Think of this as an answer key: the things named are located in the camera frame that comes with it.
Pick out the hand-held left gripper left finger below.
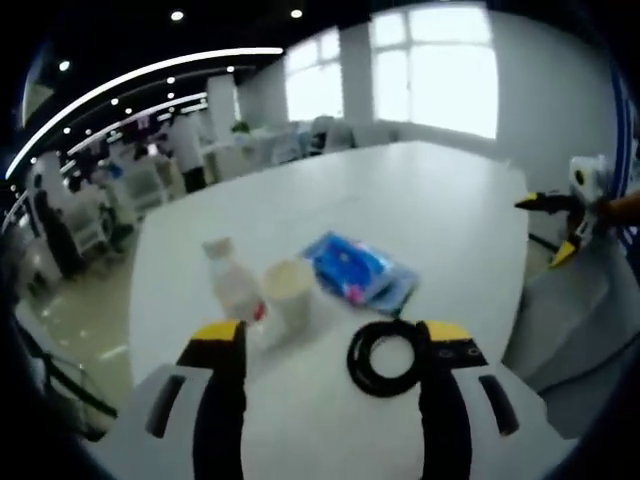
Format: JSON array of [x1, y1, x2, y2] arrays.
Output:
[[113, 319, 250, 480]]

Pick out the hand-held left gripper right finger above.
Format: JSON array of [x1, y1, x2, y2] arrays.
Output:
[[415, 319, 551, 480]]

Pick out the black cable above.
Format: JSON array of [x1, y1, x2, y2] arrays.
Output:
[[346, 318, 432, 400]]

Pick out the clear plastic water bottle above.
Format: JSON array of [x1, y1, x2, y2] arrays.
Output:
[[201, 237, 269, 334]]

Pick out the white paper cup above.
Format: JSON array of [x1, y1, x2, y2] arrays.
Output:
[[261, 258, 317, 349]]

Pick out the small blue tissue packet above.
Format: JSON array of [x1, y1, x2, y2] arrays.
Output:
[[299, 229, 401, 301]]

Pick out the blue striped banner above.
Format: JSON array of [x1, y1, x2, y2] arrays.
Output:
[[612, 64, 640, 251]]

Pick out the white table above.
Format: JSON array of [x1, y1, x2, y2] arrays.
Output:
[[127, 140, 531, 480]]

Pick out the large bright window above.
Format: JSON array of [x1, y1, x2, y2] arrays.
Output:
[[369, 5, 501, 140]]

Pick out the row of white office chairs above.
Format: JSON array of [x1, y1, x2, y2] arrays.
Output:
[[64, 117, 401, 251]]

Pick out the narrow bright window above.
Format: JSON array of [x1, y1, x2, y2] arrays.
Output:
[[285, 33, 346, 123]]

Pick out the curved ceiling light strip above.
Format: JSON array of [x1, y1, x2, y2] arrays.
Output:
[[3, 46, 285, 181]]

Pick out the round ceiling spotlights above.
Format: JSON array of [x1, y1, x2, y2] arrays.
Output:
[[9, 8, 304, 191]]

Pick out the black metal chair frame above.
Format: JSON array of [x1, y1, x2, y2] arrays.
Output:
[[14, 314, 119, 439]]

